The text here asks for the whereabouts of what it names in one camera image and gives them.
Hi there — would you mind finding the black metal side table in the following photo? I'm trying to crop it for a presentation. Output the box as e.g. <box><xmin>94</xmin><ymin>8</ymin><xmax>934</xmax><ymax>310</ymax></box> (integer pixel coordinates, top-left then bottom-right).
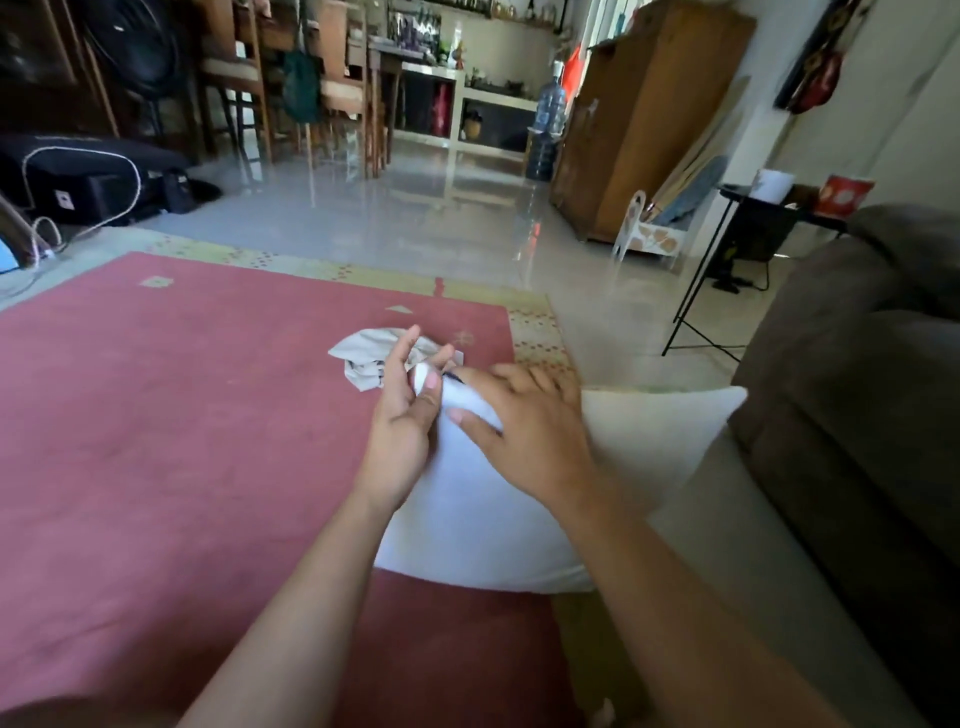
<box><xmin>661</xmin><ymin>183</ymin><xmax>850</xmax><ymax>363</ymax></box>

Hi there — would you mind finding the person's left hand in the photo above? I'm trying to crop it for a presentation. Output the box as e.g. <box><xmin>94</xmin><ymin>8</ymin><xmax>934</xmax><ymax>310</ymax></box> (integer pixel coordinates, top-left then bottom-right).
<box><xmin>352</xmin><ymin>324</ymin><xmax>456</xmax><ymax>519</ymax></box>

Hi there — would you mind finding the person's right forearm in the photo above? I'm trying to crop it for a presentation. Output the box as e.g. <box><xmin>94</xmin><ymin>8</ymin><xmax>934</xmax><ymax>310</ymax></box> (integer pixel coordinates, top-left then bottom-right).
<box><xmin>547</xmin><ymin>480</ymin><xmax>850</xmax><ymax>728</ymax></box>

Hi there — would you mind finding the person's left forearm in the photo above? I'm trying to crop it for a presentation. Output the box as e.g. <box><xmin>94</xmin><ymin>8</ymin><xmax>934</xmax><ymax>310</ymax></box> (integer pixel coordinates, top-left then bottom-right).
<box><xmin>176</xmin><ymin>487</ymin><xmax>408</xmax><ymax>728</ymax></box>

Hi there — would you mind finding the wooden chair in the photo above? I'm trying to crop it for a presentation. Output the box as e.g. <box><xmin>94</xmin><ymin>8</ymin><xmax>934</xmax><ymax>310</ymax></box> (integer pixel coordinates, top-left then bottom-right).
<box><xmin>303</xmin><ymin>0</ymin><xmax>388</xmax><ymax>180</ymax></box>
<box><xmin>195</xmin><ymin>0</ymin><xmax>276</xmax><ymax>165</ymax></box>

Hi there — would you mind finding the red cloth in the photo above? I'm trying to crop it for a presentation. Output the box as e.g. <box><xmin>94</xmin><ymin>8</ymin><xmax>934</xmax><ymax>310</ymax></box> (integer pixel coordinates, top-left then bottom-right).
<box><xmin>561</xmin><ymin>45</ymin><xmax>585</xmax><ymax>104</ymax></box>

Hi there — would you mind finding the grey sofa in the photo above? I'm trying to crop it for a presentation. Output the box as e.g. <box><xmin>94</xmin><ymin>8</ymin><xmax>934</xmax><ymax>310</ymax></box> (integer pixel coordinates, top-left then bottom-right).
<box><xmin>729</xmin><ymin>204</ymin><xmax>960</xmax><ymax>728</ymax></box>

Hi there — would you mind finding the leaning ironing board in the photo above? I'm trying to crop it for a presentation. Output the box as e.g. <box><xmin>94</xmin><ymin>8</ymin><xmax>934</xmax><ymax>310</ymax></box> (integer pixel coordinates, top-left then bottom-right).
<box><xmin>651</xmin><ymin>153</ymin><xmax>732</xmax><ymax>228</ymax></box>

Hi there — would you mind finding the wooden cabinet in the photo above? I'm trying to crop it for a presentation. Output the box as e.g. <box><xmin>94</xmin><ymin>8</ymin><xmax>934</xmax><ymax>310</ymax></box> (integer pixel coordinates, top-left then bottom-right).
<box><xmin>549</xmin><ymin>0</ymin><xmax>758</xmax><ymax>245</ymax></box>

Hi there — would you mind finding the clear water jug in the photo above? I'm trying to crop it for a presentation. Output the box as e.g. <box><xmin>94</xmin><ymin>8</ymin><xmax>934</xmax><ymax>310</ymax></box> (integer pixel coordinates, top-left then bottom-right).
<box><xmin>533</xmin><ymin>61</ymin><xmax>569</xmax><ymax>137</ymax></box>

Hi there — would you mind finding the person's right hand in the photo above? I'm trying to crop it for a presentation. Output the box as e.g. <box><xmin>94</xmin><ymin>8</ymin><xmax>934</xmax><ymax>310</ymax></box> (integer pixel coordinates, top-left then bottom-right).
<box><xmin>446</xmin><ymin>363</ymin><xmax>603</xmax><ymax>520</ymax></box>

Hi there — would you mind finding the white pillow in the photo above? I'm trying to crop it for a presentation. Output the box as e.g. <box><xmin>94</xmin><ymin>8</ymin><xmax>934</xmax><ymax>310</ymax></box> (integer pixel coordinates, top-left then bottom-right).
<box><xmin>373</xmin><ymin>362</ymin><xmax>749</xmax><ymax>595</ymax></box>

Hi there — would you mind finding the white open shelf counter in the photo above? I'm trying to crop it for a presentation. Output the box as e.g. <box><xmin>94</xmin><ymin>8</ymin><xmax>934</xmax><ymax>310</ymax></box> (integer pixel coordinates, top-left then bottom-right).
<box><xmin>388</xmin><ymin>60</ymin><xmax>543</xmax><ymax>163</ymax></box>

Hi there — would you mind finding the white cable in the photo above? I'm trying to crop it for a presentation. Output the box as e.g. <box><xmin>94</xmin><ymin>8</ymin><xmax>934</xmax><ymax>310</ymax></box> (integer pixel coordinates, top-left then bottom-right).
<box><xmin>21</xmin><ymin>146</ymin><xmax>144</xmax><ymax>260</ymax></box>

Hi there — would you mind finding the row of kitchen bottles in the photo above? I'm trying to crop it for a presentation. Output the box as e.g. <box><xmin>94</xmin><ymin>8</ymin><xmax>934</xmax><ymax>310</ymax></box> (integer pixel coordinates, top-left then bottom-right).
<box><xmin>387</xmin><ymin>6</ymin><xmax>445</xmax><ymax>58</ymax></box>

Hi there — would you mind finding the black standing fan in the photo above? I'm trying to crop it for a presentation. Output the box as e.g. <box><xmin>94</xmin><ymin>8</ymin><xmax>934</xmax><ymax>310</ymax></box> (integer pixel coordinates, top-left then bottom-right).
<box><xmin>78</xmin><ymin>0</ymin><xmax>189</xmax><ymax>140</ymax></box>

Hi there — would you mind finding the black speaker box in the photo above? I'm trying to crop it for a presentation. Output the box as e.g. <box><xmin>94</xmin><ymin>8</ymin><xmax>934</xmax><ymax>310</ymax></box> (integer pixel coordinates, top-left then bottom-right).
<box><xmin>0</xmin><ymin>135</ymin><xmax>198</xmax><ymax>228</ymax></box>

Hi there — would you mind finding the crumpled grey cloth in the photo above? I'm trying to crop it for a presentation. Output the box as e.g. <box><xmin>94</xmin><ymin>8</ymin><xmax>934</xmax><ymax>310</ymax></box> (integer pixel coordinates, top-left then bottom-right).
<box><xmin>327</xmin><ymin>327</ymin><xmax>465</xmax><ymax>393</ymax></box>

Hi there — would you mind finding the small white rack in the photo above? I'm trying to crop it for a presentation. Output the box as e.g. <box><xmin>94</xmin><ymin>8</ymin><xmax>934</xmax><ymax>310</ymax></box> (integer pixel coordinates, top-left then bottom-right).
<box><xmin>611</xmin><ymin>189</ymin><xmax>688</xmax><ymax>265</ymax></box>

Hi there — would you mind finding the dark water jug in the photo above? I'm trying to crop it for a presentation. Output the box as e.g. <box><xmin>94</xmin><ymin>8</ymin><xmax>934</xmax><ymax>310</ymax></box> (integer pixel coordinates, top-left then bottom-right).
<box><xmin>525</xmin><ymin>131</ymin><xmax>560</xmax><ymax>183</ymax></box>

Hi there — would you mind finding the red patterned rug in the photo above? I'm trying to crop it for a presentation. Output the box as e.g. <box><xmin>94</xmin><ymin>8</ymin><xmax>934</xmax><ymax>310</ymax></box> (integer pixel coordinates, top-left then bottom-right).
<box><xmin>0</xmin><ymin>225</ymin><xmax>588</xmax><ymax>728</ymax></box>

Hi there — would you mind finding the dark wooden cupboard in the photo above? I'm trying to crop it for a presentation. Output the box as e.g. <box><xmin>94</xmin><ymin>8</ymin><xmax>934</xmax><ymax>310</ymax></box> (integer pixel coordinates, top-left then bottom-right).
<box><xmin>0</xmin><ymin>0</ymin><xmax>117</xmax><ymax>138</ymax></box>

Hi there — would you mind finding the green hanging bag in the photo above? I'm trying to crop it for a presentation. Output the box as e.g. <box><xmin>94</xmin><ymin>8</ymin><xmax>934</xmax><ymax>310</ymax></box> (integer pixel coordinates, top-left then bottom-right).
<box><xmin>281</xmin><ymin>48</ymin><xmax>324</xmax><ymax>126</ymax></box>

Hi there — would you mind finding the red printed cup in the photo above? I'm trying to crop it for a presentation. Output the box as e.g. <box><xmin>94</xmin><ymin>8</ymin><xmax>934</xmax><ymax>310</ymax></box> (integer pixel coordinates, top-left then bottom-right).
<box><xmin>815</xmin><ymin>174</ymin><xmax>876</xmax><ymax>219</ymax></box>

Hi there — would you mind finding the white cup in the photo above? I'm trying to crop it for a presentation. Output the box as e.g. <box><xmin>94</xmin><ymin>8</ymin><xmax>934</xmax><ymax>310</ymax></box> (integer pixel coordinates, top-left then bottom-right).
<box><xmin>749</xmin><ymin>168</ymin><xmax>796</xmax><ymax>206</ymax></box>

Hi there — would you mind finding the dark wall decoration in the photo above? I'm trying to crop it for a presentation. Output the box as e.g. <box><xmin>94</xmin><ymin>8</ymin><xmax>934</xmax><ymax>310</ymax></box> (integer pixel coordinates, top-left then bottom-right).
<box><xmin>774</xmin><ymin>0</ymin><xmax>876</xmax><ymax>116</ymax></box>

